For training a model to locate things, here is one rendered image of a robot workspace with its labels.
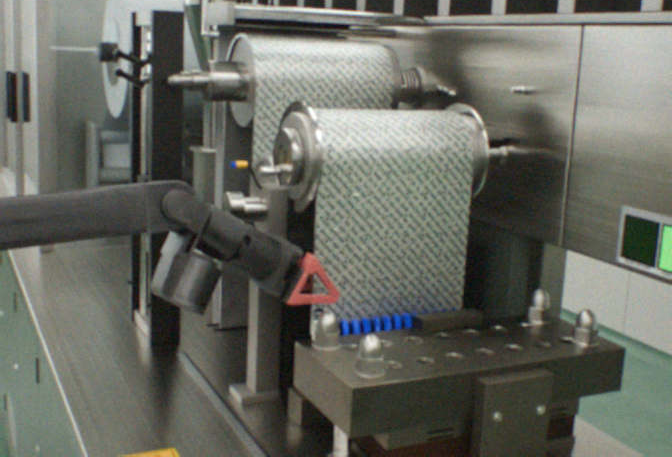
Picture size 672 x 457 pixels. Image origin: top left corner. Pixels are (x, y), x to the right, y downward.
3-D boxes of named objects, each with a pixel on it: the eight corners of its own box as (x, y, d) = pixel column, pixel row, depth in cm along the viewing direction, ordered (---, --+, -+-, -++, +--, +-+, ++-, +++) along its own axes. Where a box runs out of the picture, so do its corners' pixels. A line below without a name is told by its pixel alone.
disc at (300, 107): (274, 200, 120) (277, 96, 117) (277, 200, 120) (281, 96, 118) (316, 221, 107) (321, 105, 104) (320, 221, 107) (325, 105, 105)
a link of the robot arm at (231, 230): (211, 198, 99) (192, 199, 104) (186, 251, 98) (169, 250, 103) (258, 224, 103) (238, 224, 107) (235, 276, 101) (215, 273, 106)
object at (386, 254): (310, 334, 112) (316, 197, 108) (458, 317, 122) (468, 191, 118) (311, 335, 111) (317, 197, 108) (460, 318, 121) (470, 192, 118)
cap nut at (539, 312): (519, 317, 120) (522, 287, 119) (540, 315, 121) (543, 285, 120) (536, 325, 116) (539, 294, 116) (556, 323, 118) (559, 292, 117)
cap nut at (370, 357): (348, 368, 98) (350, 331, 97) (375, 364, 99) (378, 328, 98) (362, 380, 94) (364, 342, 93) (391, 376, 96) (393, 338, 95)
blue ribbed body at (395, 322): (320, 343, 112) (321, 318, 111) (456, 327, 121) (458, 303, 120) (331, 352, 109) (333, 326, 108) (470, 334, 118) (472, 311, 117)
